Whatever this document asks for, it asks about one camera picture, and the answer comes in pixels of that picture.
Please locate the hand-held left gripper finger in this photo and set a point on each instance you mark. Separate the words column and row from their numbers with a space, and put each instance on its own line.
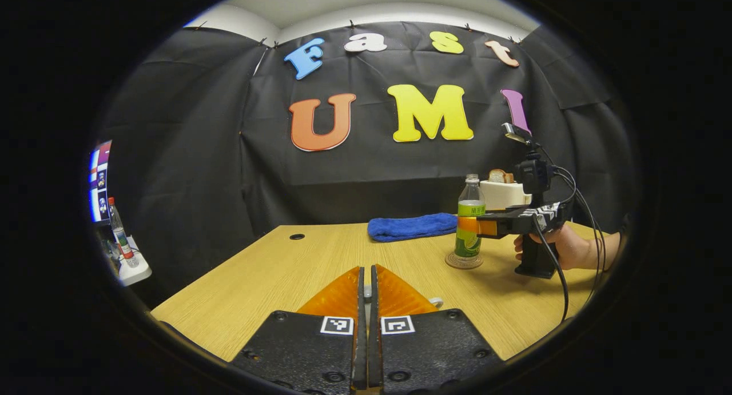
column 374, row 338
column 360, row 338

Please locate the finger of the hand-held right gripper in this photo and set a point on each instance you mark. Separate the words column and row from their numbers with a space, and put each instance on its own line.
column 509, row 223

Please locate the clear water bottle green label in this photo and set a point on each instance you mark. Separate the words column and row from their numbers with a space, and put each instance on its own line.
column 470, row 235

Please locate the round cork coaster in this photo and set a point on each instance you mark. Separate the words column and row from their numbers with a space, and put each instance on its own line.
column 457, row 263

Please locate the white teacup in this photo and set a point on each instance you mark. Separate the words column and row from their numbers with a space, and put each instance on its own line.
column 436, row 301

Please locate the red-capped plastic bottle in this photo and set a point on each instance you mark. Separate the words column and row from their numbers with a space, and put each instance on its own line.
column 122, row 235

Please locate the white toaster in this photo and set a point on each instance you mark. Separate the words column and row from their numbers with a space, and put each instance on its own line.
column 503, row 195

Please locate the bread slice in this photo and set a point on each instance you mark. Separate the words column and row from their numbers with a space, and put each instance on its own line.
column 499, row 176

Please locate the blue folded towel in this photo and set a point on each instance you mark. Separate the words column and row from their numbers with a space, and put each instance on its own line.
column 412, row 226

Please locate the white side table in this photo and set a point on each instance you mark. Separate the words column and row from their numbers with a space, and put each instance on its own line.
column 134, row 272

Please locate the black backdrop cloth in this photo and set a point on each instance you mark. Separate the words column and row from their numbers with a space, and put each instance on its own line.
column 189, row 155

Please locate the computer monitor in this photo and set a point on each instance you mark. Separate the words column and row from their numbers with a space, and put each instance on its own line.
column 100, row 180

